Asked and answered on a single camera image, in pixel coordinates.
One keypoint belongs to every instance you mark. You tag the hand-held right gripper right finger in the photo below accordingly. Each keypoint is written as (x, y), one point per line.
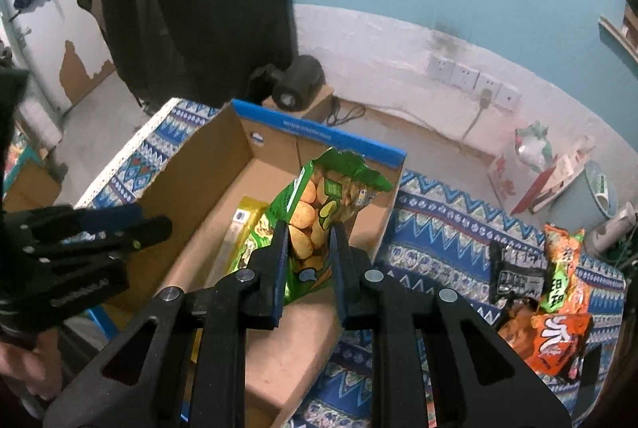
(340, 288)

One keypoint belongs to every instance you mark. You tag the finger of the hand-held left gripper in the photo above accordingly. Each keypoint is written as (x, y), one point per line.
(149, 231)
(114, 216)

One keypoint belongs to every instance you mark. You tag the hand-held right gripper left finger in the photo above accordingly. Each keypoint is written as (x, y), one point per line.
(278, 288)

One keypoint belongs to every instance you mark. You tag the cardboard box with blue rim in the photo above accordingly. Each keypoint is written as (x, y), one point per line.
(294, 348)

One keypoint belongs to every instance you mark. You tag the black snack packet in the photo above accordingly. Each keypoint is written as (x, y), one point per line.
(516, 276)

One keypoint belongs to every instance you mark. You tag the person's left hand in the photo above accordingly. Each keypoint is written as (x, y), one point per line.
(25, 365)

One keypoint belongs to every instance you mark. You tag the yellow snack packet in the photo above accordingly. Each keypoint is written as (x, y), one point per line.
(237, 233)

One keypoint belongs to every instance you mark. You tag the brown cardboard box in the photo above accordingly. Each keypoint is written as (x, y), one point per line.
(30, 186)

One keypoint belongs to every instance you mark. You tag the white radiator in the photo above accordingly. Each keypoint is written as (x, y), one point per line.
(42, 121)

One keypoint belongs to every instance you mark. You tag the patterned blue cloth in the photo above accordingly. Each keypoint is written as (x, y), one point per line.
(438, 219)

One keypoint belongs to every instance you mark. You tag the red and white bag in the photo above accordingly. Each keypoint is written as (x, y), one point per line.
(508, 186)

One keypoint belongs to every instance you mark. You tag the black round device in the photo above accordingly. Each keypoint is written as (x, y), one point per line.
(296, 82)

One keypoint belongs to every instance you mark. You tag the orange snack bag white print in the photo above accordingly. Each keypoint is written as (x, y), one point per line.
(553, 341)

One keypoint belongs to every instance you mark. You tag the orange snack bag green label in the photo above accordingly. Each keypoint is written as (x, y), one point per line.
(563, 278)

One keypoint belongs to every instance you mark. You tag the dark hanging cloth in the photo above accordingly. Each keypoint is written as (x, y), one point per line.
(199, 9)

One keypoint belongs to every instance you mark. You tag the crumpled plastic bag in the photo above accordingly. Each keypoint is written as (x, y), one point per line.
(533, 146)

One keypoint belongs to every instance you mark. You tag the white and red carton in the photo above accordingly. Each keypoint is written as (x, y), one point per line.
(563, 174)

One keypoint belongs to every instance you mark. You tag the pale blue bucket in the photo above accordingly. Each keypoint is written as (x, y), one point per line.
(593, 199)

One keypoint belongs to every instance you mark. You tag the white wall socket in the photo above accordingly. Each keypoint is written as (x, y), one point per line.
(465, 77)
(491, 84)
(509, 96)
(441, 69)

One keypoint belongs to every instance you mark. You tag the wooden wall shelf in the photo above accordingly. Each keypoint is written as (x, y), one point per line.
(620, 37)

